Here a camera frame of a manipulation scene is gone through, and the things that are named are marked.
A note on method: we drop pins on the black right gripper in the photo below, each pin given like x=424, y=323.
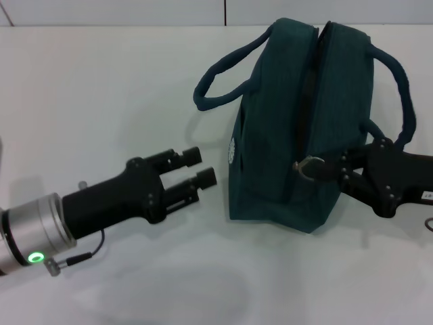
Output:
x=399, y=179

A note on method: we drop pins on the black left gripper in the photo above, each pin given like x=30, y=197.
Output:
x=115, y=199

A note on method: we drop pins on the dark teal fabric bag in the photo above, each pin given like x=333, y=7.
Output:
x=287, y=135

